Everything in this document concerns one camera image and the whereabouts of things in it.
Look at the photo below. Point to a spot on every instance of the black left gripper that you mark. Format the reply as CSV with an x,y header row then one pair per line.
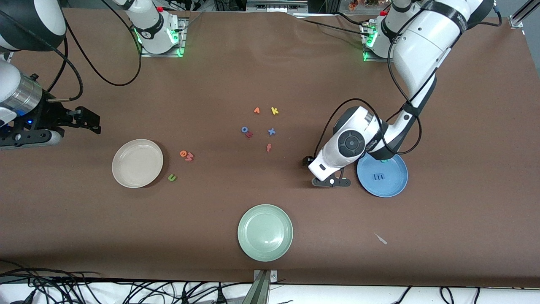
x,y
305,161

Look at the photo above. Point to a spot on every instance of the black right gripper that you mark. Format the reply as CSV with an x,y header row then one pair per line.
x,y
47,116

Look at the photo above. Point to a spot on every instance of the blue letter m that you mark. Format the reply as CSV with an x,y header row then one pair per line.
x,y
380,176

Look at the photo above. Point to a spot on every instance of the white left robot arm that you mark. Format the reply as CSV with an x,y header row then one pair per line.
x,y
422,42

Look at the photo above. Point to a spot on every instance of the beige round plate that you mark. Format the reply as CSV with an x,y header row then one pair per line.
x,y
137,163

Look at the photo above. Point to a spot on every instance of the pale green round plate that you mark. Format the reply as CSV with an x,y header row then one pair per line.
x,y
265,233

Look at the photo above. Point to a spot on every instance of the blue round plate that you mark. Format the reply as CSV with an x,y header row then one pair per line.
x,y
392,185

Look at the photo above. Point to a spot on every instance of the brown table cover sheet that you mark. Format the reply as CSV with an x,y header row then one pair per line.
x,y
253,76

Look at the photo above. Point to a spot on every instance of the small white paper scrap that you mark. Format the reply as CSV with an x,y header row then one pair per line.
x,y
381,239

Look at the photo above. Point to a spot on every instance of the silver metal box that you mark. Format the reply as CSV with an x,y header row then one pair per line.
x,y
276,5

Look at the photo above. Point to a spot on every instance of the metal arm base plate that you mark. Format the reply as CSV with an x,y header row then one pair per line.
x,y
182,29
367,57

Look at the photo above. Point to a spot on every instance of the aluminium camera post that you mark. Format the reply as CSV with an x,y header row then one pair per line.
x,y
262,291

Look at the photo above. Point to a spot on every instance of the aluminium frame strut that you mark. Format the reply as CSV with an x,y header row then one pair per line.
x,y
515,21

